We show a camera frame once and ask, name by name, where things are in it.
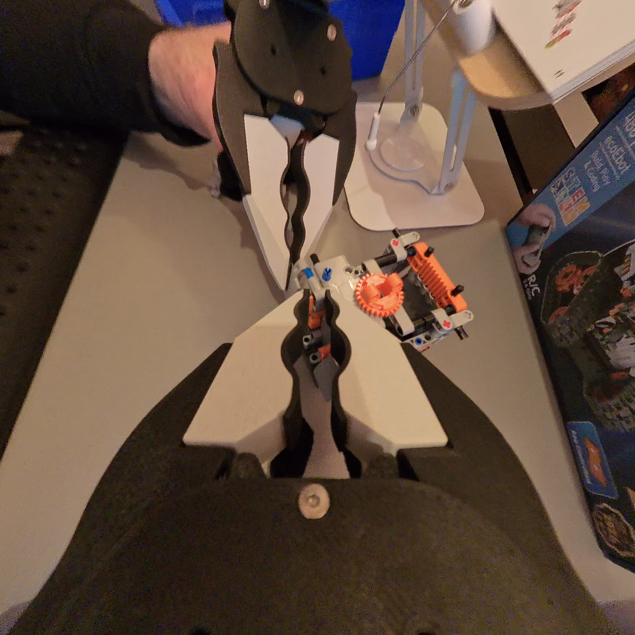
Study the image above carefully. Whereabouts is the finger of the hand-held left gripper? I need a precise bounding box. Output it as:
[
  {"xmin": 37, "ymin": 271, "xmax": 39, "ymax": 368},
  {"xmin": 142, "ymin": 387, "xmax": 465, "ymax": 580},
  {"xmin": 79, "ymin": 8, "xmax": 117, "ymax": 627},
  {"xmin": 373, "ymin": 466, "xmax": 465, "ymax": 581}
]
[
  {"xmin": 242, "ymin": 113, "xmax": 294, "ymax": 292},
  {"xmin": 289, "ymin": 133, "xmax": 335, "ymax": 273}
]

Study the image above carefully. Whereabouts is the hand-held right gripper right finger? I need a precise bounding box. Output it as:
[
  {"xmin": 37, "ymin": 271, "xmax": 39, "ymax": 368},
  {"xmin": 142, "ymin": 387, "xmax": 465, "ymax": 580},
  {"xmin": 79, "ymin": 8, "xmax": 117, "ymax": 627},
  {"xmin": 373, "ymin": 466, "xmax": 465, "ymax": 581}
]
[{"xmin": 325, "ymin": 290, "xmax": 450, "ymax": 478}]

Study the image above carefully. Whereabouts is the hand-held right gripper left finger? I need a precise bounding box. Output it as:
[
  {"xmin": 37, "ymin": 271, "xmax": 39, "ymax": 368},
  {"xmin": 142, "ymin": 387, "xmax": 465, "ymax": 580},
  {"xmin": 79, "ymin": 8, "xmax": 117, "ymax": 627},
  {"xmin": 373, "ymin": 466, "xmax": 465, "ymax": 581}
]
[{"xmin": 183, "ymin": 290, "xmax": 316, "ymax": 478}]

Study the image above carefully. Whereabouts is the blue plastic storage bin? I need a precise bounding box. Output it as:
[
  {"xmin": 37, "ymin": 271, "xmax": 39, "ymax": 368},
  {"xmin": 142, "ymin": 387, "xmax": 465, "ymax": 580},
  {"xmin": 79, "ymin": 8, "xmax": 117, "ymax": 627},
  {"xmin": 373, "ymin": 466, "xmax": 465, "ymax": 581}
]
[{"xmin": 154, "ymin": 0, "xmax": 406, "ymax": 80}]

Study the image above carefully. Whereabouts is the grey orange toy brick model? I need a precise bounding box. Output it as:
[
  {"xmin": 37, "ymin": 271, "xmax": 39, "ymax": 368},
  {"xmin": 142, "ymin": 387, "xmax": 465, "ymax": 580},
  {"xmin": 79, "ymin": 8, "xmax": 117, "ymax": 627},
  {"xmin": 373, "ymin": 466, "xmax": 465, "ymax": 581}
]
[{"xmin": 293, "ymin": 227, "xmax": 474, "ymax": 360}]

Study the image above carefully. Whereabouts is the person's left forearm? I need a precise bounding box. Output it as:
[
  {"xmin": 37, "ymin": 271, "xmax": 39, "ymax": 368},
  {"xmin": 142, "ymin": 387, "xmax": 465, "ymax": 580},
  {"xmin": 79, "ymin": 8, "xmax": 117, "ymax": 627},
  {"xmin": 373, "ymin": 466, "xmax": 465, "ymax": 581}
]
[{"xmin": 0, "ymin": 0, "xmax": 211, "ymax": 148}]

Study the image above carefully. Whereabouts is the person's left hand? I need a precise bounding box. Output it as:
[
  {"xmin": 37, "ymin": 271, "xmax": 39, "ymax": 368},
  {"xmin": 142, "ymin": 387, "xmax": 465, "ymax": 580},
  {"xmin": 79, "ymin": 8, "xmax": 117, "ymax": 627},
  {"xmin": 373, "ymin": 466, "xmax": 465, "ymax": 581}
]
[{"xmin": 148, "ymin": 22, "xmax": 235, "ymax": 147}]

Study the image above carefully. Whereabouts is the white metal board stand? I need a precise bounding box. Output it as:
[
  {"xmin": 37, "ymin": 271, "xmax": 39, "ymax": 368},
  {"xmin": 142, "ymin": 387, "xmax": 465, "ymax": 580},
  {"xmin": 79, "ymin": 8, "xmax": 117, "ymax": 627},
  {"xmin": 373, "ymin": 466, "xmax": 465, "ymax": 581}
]
[{"xmin": 344, "ymin": 0, "xmax": 497, "ymax": 232}]

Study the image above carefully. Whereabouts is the blue toy kit box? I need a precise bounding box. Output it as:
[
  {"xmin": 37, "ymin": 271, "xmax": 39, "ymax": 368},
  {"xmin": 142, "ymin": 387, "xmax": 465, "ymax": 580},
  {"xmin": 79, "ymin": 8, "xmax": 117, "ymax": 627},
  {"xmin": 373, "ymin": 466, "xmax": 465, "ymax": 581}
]
[{"xmin": 506, "ymin": 92, "xmax": 635, "ymax": 571}]

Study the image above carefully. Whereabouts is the printed task instruction sheet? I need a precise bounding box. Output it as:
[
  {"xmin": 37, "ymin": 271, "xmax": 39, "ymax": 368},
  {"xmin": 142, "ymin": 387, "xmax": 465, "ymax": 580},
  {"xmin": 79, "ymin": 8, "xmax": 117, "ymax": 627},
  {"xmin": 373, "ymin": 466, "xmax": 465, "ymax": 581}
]
[{"xmin": 491, "ymin": 0, "xmax": 635, "ymax": 103}]

